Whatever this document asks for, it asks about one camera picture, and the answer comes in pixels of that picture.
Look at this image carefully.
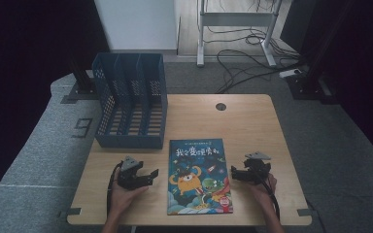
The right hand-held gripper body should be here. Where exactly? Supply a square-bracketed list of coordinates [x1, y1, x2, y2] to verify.
[244, 150, 272, 185]

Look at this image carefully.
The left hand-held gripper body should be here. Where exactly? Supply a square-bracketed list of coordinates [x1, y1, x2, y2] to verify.
[116, 155, 151, 191]

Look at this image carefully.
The colourful cartoon picture book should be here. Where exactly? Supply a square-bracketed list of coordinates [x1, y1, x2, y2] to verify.
[166, 138, 234, 216]

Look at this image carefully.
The person's left hand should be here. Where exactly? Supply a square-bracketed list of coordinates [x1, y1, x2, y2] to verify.
[110, 168, 150, 218]

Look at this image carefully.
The person's right hand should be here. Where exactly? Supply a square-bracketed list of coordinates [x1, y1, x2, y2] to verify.
[247, 173, 278, 209]

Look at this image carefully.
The blue plastic file rack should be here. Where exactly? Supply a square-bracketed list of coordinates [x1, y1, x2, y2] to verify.
[91, 52, 169, 150]

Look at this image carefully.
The black metal stand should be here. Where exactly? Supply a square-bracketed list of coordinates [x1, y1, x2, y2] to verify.
[286, 0, 339, 105]
[60, 57, 100, 105]

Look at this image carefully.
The white power strip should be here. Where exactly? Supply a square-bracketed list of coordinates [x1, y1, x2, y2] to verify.
[278, 68, 303, 80]

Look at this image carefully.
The white partition panel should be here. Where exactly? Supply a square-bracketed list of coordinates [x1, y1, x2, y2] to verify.
[93, 0, 180, 51]

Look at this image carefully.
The black curtain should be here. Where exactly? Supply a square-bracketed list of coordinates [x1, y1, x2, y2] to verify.
[280, 0, 373, 173]
[0, 0, 111, 213]

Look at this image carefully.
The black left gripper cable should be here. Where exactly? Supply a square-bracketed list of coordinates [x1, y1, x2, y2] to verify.
[105, 160, 124, 216]

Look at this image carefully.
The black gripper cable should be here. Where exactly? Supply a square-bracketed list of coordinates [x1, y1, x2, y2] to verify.
[105, 160, 124, 216]
[254, 169, 282, 221]

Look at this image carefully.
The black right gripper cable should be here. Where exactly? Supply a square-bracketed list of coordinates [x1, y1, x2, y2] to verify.
[254, 169, 282, 221]

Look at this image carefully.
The tangle of black floor cables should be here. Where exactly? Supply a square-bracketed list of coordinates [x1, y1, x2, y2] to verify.
[203, 24, 307, 95]

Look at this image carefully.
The white metal desk frame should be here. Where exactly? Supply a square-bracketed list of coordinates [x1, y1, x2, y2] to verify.
[196, 0, 278, 68]

